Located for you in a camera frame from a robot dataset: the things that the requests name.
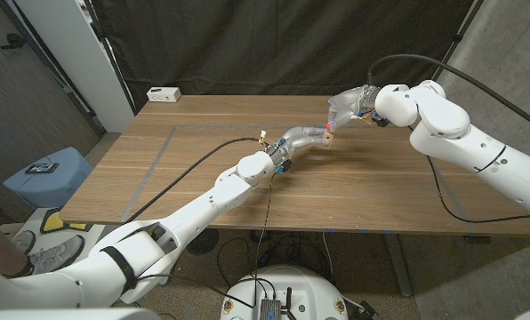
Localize white power strip box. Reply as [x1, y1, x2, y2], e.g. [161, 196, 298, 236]
[146, 86, 182, 103]

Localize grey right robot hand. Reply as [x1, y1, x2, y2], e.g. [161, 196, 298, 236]
[325, 84, 381, 133]

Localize black backdrop stand pole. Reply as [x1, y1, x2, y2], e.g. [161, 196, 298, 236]
[424, 0, 486, 97]
[84, 0, 138, 116]

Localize grey electronics box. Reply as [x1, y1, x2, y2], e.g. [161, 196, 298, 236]
[259, 298, 283, 320]

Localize black door handle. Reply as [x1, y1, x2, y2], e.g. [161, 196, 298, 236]
[0, 32, 28, 51]

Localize round black floor fan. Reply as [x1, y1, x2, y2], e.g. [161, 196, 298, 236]
[188, 228, 221, 256]

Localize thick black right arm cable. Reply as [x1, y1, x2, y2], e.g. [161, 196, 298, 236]
[366, 53, 530, 135]

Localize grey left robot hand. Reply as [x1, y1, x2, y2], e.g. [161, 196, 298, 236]
[267, 125, 333, 164]

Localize black smartphone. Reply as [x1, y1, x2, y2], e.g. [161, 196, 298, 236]
[25, 162, 60, 175]

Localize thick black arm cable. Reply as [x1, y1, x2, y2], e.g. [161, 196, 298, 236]
[124, 137, 266, 226]
[366, 53, 530, 135]

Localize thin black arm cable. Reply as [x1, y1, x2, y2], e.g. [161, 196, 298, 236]
[406, 126, 530, 224]
[138, 172, 276, 310]

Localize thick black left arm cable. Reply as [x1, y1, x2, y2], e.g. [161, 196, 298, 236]
[124, 137, 266, 226]

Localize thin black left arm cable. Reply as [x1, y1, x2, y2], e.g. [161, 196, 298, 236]
[138, 172, 276, 310]

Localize black backdrop curtain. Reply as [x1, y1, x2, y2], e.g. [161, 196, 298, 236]
[84, 0, 486, 112]

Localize white floor cable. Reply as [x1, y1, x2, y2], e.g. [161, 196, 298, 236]
[321, 231, 336, 284]

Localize white pillar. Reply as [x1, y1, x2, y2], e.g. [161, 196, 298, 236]
[13, 0, 135, 133]

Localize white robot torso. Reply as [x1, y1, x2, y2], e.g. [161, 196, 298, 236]
[220, 265, 349, 320]

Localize grey table leg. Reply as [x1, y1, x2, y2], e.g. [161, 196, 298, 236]
[382, 233, 413, 298]

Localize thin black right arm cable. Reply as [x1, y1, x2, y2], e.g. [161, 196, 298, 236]
[406, 126, 530, 224]

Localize blue plastic stool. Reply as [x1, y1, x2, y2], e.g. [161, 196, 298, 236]
[2, 147, 94, 210]

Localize grey black sneaker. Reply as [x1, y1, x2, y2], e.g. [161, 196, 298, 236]
[6, 229, 37, 257]
[22, 234, 86, 276]

